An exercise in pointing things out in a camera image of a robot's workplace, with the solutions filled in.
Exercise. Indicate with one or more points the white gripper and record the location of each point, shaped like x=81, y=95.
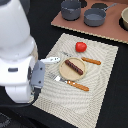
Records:
x=21, y=78

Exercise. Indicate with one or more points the beige woven placemat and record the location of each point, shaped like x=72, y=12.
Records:
x=68, y=103

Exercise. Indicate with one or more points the grey saucepan with handle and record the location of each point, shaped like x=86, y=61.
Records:
x=95, y=17

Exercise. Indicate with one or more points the brown stove board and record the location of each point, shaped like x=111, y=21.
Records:
x=110, y=29

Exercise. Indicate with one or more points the round wooden plate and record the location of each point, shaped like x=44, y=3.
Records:
x=68, y=73

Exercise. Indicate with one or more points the red tomato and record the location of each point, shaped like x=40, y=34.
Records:
x=80, y=47

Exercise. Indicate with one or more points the brown sausage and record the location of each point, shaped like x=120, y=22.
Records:
x=74, y=67

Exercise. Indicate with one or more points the fork with wooden handle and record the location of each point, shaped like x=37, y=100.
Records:
x=58, y=78

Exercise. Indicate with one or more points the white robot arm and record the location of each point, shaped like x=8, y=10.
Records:
x=16, y=43

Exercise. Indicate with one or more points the beige bowl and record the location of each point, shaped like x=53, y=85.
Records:
x=124, y=16

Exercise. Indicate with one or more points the knife with wooden handle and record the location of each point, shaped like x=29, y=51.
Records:
x=83, y=58

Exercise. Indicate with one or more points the grey pot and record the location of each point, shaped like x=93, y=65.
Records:
x=71, y=9

